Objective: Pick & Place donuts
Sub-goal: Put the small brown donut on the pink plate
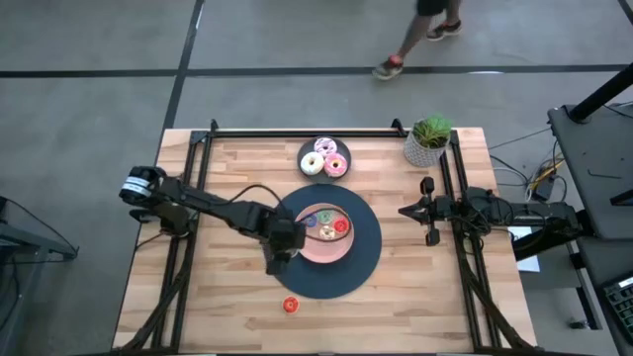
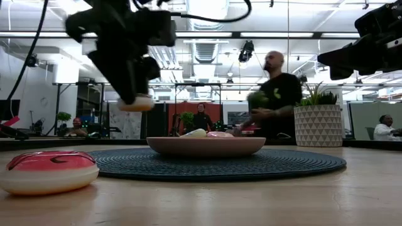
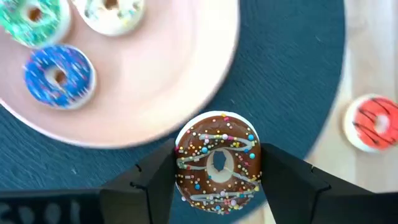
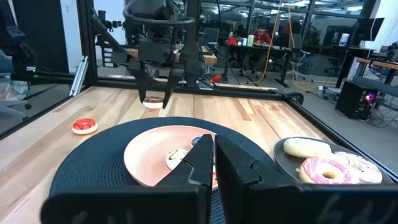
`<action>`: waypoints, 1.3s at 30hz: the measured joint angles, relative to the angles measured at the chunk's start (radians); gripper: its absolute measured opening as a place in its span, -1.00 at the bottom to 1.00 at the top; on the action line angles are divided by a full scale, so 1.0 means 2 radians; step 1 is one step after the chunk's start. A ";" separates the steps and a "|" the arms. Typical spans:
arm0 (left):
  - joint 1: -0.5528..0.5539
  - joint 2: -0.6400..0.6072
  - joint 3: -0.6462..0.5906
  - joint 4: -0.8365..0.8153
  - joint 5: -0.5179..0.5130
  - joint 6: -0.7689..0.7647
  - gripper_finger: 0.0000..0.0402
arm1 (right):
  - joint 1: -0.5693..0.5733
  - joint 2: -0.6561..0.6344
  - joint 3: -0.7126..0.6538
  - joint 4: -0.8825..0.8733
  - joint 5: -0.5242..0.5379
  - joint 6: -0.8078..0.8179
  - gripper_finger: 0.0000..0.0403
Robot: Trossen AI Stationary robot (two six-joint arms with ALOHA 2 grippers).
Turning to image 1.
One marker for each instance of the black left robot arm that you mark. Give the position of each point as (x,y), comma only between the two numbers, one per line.
(207,203)

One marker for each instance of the dark grey desk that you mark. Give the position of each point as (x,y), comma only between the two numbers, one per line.
(598,257)

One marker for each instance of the person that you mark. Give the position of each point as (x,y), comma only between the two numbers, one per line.
(413,29)

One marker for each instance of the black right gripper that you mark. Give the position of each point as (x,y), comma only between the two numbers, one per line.
(441,207)

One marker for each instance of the black power adapter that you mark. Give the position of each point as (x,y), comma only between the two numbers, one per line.
(546,189)

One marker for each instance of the large white glazed donut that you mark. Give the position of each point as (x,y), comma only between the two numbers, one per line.
(305,163)

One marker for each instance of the grey metal desk frame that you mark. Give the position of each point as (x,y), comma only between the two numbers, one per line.
(29,242)

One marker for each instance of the white paper sheet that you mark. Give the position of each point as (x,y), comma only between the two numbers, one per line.
(530,264)

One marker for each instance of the large pink sprinkled donut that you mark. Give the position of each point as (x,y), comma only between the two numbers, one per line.
(341,168)

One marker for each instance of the dark blue woven placemat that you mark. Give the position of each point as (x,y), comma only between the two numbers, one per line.
(346,277)

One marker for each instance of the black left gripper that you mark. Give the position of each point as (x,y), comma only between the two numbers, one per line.
(287,235)

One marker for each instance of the black round pole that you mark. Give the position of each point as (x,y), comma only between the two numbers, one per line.
(601,94)

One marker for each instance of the small blue donut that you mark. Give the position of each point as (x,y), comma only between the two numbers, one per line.
(313,217)

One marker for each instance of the small red donut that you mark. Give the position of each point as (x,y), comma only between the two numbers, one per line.
(336,226)
(286,305)

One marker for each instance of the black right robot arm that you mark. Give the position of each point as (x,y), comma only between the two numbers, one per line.
(534,213)

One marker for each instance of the grey cart top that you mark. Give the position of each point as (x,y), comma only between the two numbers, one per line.
(593,158)

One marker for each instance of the pink round plate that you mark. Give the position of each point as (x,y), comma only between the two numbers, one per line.
(331,252)

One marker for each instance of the plant in white patterned pot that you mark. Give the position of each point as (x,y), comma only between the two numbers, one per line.
(420,153)

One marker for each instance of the black aluminium table frame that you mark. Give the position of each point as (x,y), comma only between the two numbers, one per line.
(257,133)

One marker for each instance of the small green donut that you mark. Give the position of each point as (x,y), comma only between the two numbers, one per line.
(320,216)

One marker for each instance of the black computer keyboard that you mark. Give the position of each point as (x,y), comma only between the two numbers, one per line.
(620,304)

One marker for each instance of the large lilac glazed donut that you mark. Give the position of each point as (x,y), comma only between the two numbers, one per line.
(318,147)

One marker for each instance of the black support beam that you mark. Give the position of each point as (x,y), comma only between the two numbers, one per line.
(544,244)

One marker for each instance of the dark grey round plate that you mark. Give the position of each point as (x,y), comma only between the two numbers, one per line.
(343,147)

